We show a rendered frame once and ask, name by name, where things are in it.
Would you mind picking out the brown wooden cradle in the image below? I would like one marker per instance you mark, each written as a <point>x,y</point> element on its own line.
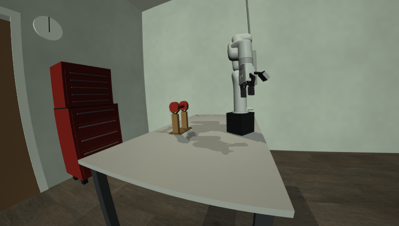
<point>176,125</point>

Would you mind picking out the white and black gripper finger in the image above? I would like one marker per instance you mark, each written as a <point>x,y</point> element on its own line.
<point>243,90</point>
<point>251,84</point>

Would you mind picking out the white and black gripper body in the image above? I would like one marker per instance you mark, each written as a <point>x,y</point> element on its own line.
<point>244,70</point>

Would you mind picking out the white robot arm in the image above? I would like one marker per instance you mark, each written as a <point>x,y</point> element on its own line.
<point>240,51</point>

